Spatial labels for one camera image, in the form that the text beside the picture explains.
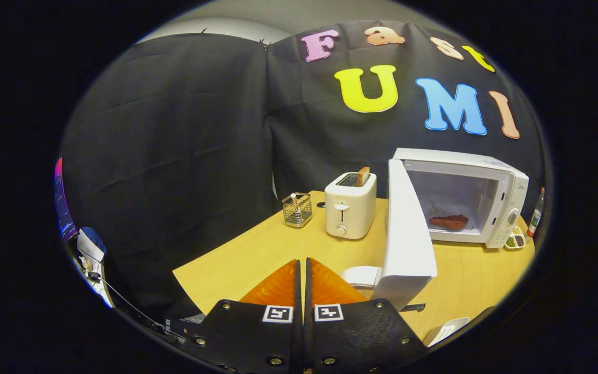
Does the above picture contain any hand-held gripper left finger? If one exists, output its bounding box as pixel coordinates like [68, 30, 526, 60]
[181, 259, 304, 373]

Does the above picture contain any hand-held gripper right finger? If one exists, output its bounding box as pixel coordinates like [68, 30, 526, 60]
[304, 257, 427, 373]

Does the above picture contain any white toaster oven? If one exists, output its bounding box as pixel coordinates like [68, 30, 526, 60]
[341, 148, 529, 312]

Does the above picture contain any reddish brown meat piece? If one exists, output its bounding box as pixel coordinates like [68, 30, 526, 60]
[429, 215, 469, 231]

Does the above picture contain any white pop-up toaster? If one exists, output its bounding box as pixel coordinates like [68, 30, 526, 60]
[324, 172, 377, 240]

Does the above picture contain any white ribbed tray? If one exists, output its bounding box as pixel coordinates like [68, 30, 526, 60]
[425, 317, 470, 347]

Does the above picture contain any white device with blue cap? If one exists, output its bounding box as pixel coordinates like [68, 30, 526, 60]
[73, 227, 115, 308]

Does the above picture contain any divided white bean tray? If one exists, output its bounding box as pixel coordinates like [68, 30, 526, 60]
[504, 226, 527, 250]

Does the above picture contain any clear plastic bottle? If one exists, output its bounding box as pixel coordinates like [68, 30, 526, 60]
[527, 187, 545, 237]

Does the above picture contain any computer monitor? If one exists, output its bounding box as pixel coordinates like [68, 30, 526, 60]
[53, 156, 78, 241]

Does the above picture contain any thin white cable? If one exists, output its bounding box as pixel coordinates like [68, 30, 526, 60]
[97, 275, 167, 329]

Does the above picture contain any wire mesh basket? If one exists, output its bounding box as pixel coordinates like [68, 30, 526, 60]
[282, 193, 313, 228]

